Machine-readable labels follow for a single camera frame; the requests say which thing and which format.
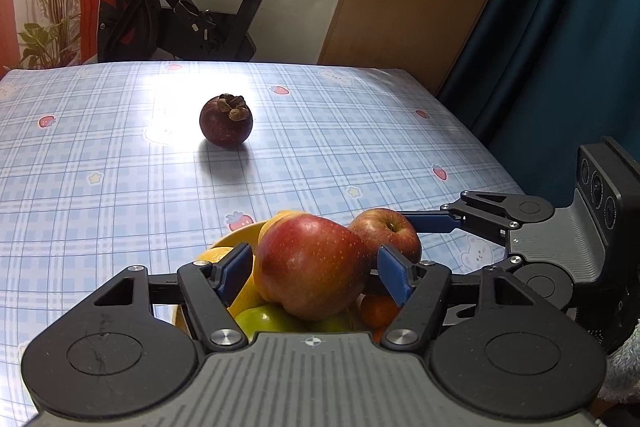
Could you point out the small orange mandarin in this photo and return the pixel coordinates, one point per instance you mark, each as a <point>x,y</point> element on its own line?
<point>377,311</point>

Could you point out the blue plaid tablecloth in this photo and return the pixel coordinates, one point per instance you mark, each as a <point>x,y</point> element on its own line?
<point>100,182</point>

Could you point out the dark blue curtain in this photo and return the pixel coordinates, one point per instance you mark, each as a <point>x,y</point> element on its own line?
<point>575,32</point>

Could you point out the dark purple mangosteen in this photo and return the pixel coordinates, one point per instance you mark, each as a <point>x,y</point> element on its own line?
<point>222,124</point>

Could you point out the person's right forearm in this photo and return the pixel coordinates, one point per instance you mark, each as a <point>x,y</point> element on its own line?
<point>625,367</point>

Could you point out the red apple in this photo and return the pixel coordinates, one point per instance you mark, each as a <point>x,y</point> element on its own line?
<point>310,267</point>
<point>390,232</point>

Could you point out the green round fruit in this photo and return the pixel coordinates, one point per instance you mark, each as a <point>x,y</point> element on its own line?
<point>335,324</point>
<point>265,321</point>

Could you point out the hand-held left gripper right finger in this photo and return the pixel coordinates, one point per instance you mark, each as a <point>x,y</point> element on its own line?
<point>395,273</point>

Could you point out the wooden board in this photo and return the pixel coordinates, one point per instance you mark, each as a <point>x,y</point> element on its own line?
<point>400,7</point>

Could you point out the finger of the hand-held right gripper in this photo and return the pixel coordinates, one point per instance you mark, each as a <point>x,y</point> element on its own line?
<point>430,223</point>
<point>492,268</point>

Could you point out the pale yellow round plate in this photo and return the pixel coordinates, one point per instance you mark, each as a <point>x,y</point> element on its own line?
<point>240,234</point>

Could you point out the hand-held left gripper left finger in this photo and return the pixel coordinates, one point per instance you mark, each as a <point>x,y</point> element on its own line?
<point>235,269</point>

